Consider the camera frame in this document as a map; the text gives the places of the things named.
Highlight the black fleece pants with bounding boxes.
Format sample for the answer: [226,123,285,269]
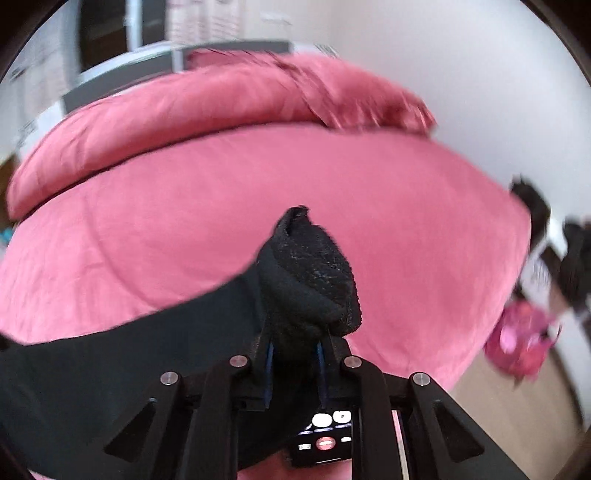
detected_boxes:
[1,206,362,479]

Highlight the pink bag on floor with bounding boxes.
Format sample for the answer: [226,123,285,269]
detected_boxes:
[484,300,562,385]

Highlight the pink bed sheet mattress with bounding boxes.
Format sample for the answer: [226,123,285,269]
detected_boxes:
[0,121,532,480]

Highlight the pink rolled comforter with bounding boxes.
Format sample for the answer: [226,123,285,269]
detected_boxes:
[6,49,436,221]

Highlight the grey bed headboard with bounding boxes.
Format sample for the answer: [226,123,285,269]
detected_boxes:
[62,40,293,114]

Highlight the dark window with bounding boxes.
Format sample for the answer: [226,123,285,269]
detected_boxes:
[78,0,166,72]

